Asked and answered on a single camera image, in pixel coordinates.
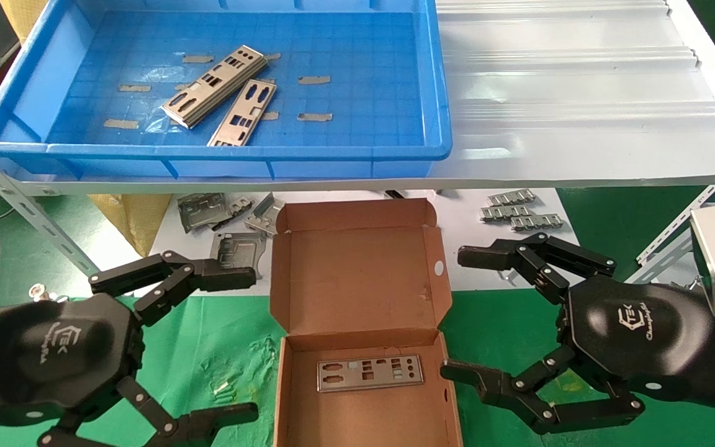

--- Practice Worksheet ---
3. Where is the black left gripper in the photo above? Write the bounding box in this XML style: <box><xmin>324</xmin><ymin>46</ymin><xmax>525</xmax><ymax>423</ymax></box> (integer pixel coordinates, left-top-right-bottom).
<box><xmin>0</xmin><ymin>292</ymin><xmax>260</xmax><ymax>447</ymax></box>

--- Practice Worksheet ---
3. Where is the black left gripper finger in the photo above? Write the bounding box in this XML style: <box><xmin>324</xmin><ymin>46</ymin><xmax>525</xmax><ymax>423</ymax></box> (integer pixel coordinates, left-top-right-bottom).
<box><xmin>89</xmin><ymin>251</ymin><xmax>256</xmax><ymax>327</ymax></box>

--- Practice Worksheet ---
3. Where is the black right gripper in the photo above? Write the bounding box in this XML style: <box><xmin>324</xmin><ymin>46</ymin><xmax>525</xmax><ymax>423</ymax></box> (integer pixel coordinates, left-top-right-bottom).
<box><xmin>440</xmin><ymin>233</ymin><xmax>715</xmax><ymax>435</ymax></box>

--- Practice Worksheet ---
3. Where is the brown cardboard box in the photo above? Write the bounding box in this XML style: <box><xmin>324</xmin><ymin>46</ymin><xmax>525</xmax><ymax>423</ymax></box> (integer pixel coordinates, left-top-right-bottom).
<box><xmin>269</xmin><ymin>197</ymin><xmax>462</xmax><ymax>447</ymax></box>

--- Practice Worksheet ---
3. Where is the blue plastic tray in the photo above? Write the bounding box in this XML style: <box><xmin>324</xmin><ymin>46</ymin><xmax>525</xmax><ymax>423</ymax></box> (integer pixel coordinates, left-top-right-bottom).
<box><xmin>0</xmin><ymin>0</ymin><xmax>453</xmax><ymax>181</ymax></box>

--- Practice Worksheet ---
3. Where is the green cloth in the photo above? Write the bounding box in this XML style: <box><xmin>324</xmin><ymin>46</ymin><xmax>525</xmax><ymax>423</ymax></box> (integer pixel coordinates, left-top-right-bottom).
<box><xmin>0</xmin><ymin>289</ymin><xmax>715</xmax><ymax>447</ymax></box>

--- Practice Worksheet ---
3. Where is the yellow woven sack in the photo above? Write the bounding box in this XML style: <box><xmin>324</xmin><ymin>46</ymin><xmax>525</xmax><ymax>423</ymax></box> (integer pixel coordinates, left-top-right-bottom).
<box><xmin>88</xmin><ymin>194</ymin><xmax>173</xmax><ymax>258</ymax></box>
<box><xmin>0</xmin><ymin>0</ymin><xmax>51</xmax><ymax>43</ymax></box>

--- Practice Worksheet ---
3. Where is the slotted metal angle bar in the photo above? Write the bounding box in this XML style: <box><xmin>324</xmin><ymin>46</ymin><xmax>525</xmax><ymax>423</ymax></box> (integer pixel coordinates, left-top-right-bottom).
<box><xmin>0</xmin><ymin>133</ymin><xmax>102</xmax><ymax>277</ymax></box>
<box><xmin>636</xmin><ymin>183</ymin><xmax>715</xmax><ymax>269</ymax></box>
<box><xmin>626</xmin><ymin>236</ymin><xmax>699</xmax><ymax>285</ymax></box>

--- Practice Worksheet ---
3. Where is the silver metal clip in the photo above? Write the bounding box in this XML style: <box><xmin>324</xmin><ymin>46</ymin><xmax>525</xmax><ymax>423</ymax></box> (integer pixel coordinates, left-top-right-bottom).
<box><xmin>29</xmin><ymin>284</ymin><xmax>73</xmax><ymax>305</ymax></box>

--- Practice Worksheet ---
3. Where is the white corrugated shelf board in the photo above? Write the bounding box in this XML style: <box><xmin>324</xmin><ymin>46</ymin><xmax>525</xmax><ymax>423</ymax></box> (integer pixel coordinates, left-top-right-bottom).
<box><xmin>0</xmin><ymin>0</ymin><xmax>715</xmax><ymax>197</ymax></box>

